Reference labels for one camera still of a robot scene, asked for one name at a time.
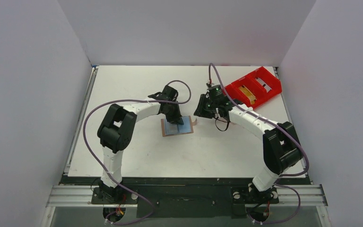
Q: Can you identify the brown leather card holder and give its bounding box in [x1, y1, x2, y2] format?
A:
[161, 115, 198, 137]

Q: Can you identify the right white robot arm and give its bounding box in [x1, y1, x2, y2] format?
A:
[194, 85, 303, 202]

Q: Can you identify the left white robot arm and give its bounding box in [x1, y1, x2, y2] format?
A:
[97, 85, 184, 203]

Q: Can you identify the yellow card in bin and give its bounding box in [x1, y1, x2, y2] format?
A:
[239, 86, 257, 105]

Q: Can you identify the white card in bin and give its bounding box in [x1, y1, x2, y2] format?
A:
[256, 78, 272, 93]

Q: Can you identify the red three-compartment bin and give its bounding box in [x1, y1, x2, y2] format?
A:
[225, 67, 282, 109]

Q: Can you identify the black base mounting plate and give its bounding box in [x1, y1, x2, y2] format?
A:
[91, 177, 279, 220]

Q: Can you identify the aluminium frame rail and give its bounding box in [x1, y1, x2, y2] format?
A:
[46, 185, 328, 208]

